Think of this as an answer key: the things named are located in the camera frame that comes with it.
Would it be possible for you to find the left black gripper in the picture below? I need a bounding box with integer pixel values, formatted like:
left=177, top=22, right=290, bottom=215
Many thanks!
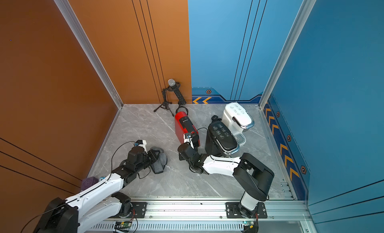
left=135, top=149, right=161, bottom=174

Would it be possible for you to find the red coffee machine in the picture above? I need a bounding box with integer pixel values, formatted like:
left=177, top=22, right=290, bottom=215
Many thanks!
left=175, top=112, right=200, bottom=149

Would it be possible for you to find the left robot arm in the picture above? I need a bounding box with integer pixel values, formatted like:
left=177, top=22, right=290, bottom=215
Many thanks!
left=34, top=144, right=168, bottom=233

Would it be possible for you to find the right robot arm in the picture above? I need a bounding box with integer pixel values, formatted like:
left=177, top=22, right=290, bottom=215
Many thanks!
left=178, top=142, right=275, bottom=219

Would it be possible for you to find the black coffee machine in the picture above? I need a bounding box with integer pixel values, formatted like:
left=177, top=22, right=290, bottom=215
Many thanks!
left=205, top=115, right=240, bottom=157

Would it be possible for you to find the white coffee machine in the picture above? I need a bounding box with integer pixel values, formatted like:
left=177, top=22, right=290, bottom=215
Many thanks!
left=222, top=102, right=255, bottom=135

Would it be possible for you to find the purple toy cube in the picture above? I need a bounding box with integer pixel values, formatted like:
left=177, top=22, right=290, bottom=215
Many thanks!
left=81, top=177, right=99, bottom=191

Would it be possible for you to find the left green circuit board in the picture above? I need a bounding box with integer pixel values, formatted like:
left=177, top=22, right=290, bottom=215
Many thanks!
left=113, top=221, right=134, bottom=233

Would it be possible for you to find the green circuit board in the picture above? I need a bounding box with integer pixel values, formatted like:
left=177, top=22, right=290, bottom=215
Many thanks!
left=113, top=221, right=134, bottom=233
left=242, top=222, right=259, bottom=233

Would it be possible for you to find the microphone on black tripod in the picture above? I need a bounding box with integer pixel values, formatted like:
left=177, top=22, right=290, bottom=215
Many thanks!
left=153, top=79, right=188, bottom=113

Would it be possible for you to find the right green circuit board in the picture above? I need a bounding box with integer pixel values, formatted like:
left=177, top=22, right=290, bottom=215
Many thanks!
left=242, top=222, right=259, bottom=233

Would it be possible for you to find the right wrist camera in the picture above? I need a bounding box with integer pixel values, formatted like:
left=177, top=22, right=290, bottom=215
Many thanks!
left=184, top=132, right=193, bottom=144

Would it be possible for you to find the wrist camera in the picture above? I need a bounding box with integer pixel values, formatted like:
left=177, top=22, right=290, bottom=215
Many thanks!
left=134, top=140, right=147, bottom=152
left=184, top=132, right=193, bottom=144

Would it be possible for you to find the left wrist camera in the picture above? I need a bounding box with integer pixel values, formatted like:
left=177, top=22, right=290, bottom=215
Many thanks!
left=134, top=140, right=147, bottom=152

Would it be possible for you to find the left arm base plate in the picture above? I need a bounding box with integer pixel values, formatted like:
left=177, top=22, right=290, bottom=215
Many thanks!
left=118, top=202, right=147, bottom=219

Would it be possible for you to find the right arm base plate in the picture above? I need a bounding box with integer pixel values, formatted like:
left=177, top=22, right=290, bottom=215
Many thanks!
left=225, top=202, right=268, bottom=219

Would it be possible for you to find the aluminium front rail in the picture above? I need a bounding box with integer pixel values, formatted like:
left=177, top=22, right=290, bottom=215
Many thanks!
left=132, top=198, right=312, bottom=221

